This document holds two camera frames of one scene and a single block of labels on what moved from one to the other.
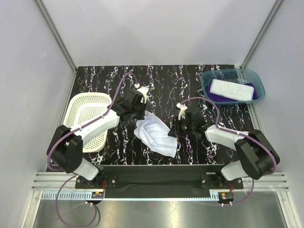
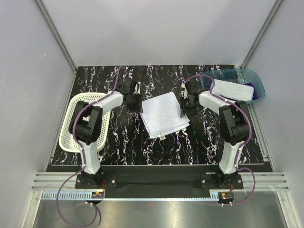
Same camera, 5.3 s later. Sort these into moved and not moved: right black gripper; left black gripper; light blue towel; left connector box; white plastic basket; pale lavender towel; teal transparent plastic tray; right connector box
Moved: right black gripper; left black gripper; pale lavender towel
Not moved: light blue towel; left connector box; teal transparent plastic tray; white plastic basket; right connector box
